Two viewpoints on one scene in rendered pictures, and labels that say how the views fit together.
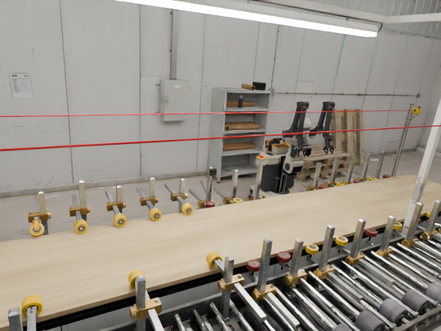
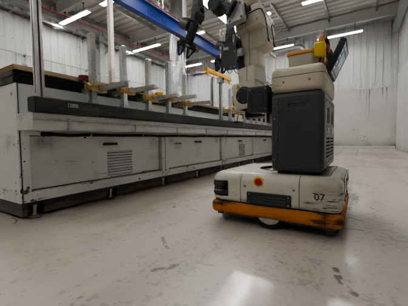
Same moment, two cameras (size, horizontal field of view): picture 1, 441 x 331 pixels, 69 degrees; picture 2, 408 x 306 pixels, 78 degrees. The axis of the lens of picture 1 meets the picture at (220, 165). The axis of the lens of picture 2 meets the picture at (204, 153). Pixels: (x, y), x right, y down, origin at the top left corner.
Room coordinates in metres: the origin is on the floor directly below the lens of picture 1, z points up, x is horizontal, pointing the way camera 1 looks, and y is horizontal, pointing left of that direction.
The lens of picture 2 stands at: (5.43, -2.03, 0.46)
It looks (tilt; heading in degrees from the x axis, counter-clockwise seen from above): 3 degrees down; 152
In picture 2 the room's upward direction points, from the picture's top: 1 degrees counter-clockwise
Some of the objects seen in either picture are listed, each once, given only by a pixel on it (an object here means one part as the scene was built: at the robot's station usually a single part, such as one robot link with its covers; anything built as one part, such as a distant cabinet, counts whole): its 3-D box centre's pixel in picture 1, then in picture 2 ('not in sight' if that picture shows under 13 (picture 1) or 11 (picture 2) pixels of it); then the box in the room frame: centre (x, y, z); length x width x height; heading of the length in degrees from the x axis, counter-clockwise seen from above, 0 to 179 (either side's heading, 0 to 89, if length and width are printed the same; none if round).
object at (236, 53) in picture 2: (300, 148); (238, 57); (4.07, -1.03, 0.99); 0.28 x 0.16 x 0.22; 120
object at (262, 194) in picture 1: (278, 198); (283, 187); (4.33, -0.88, 0.16); 0.67 x 0.64 x 0.25; 30
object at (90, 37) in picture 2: (378, 171); (91, 71); (3.66, -1.88, 0.91); 0.04 x 0.04 x 0.48; 30
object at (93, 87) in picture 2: not in sight; (96, 88); (3.65, -1.86, 0.80); 0.14 x 0.06 x 0.05; 120
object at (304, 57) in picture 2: (280, 149); (304, 66); (4.43, -0.82, 0.87); 0.23 x 0.15 x 0.11; 120
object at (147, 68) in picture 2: (348, 177); (148, 88); (3.41, -1.44, 0.88); 0.04 x 0.04 x 0.48; 30
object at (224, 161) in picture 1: (237, 134); not in sight; (5.51, -0.26, 0.78); 0.90 x 0.45 x 1.55; 120
